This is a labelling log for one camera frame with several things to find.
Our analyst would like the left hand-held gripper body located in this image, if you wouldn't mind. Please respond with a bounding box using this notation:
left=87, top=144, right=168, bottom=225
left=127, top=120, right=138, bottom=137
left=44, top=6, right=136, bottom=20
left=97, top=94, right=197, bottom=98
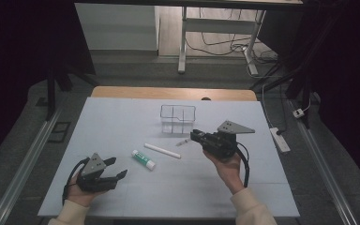
left=75, top=152, right=119, bottom=193

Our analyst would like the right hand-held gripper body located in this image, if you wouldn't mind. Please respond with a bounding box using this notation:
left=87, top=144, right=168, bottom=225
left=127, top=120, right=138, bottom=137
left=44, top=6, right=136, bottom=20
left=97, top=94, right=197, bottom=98
left=201, top=120, right=256, bottom=159

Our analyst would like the clear plastic organizer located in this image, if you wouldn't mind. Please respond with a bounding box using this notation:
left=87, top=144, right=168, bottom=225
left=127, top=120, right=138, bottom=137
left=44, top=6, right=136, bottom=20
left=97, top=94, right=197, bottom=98
left=159, top=104, right=197, bottom=135

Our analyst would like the green label glue stick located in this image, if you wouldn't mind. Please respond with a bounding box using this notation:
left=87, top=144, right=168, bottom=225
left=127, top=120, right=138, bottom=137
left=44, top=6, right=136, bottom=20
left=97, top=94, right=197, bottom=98
left=131, top=149, right=157, bottom=172

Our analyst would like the white marker pen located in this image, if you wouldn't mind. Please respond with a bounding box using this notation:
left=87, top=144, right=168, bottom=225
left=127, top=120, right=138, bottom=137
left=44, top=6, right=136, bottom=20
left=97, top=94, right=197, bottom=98
left=143, top=142, right=182, bottom=159

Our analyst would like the person's left hand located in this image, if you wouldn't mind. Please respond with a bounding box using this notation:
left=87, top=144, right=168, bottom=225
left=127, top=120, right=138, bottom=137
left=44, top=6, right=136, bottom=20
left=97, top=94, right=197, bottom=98
left=66, top=178, right=107, bottom=208

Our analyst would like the person's right hand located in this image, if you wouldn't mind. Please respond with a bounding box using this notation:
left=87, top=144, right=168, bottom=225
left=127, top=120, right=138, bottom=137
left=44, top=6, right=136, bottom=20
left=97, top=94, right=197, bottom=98
left=202, top=149, right=247, bottom=195

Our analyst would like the wooden table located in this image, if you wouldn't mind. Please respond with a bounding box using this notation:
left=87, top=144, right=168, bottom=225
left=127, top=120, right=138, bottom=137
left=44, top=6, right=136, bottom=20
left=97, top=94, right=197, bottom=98
left=91, top=85, right=258, bottom=102

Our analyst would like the black floor plate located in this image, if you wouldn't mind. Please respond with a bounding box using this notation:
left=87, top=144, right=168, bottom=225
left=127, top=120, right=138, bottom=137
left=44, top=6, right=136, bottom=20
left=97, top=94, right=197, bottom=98
left=47, top=121, right=72, bottom=144

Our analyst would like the white power strip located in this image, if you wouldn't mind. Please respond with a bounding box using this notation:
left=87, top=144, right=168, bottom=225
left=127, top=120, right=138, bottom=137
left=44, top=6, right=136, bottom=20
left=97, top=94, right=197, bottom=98
left=269, top=127, right=292, bottom=154

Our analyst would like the black metal stand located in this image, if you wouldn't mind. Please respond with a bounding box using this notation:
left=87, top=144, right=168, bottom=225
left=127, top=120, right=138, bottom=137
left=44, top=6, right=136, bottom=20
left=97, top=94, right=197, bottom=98
left=45, top=62, right=98, bottom=121

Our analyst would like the black tripod stand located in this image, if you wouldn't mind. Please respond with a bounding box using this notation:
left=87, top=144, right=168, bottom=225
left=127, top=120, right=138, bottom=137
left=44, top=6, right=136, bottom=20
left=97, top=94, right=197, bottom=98
left=249, top=62, right=313, bottom=129

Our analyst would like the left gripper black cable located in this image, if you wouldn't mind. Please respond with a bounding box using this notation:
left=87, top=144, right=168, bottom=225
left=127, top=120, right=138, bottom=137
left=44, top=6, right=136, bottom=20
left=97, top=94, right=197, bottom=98
left=61, top=157, right=90, bottom=205

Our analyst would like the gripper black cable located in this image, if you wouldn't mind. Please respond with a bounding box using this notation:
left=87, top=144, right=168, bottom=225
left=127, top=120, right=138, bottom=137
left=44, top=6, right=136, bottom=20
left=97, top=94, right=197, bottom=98
left=235, top=142, right=251, bottom=188
left=61, top=157, right=90, bottom=205

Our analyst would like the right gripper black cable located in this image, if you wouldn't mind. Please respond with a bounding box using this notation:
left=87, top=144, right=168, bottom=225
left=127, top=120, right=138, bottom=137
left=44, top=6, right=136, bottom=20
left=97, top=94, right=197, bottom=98
left=235, top=142, right=251, bottom=188

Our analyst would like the aluminium floor rail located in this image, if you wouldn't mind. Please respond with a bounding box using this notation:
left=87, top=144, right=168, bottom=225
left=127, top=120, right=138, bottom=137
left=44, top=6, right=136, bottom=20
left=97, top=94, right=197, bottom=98
left=0, top=107, right=62, bottom=225
left=296, top=121, right=359, bottom=225

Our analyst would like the tangle of floor cables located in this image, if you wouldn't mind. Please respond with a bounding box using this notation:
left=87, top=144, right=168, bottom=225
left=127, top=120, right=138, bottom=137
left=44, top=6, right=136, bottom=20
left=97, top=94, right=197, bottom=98
left=186, top=8, right=279, bottom=64

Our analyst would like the white desk frame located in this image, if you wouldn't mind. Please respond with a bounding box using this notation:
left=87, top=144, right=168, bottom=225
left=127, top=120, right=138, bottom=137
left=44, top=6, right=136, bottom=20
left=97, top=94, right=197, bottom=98
left=177, top=6, right=267, bottom=76

